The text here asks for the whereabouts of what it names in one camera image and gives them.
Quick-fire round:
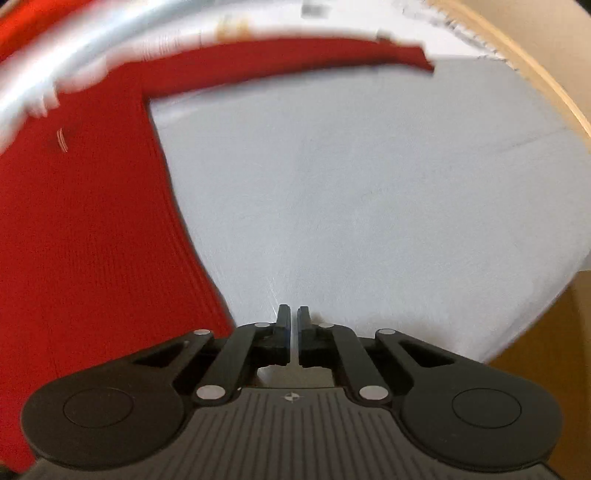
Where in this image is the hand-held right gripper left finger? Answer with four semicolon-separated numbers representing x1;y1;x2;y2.
133;304;291;408

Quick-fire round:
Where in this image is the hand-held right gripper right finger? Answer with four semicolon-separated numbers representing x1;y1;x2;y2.
297;305;463;408

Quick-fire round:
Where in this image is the red knit sweater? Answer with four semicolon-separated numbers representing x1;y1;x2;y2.
0;0;435;474

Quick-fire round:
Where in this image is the grey printed bed sheet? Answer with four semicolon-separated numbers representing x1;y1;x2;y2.
147;0;591;365

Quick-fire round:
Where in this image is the wooden bed frame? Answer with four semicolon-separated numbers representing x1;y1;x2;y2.
427;0;591;153

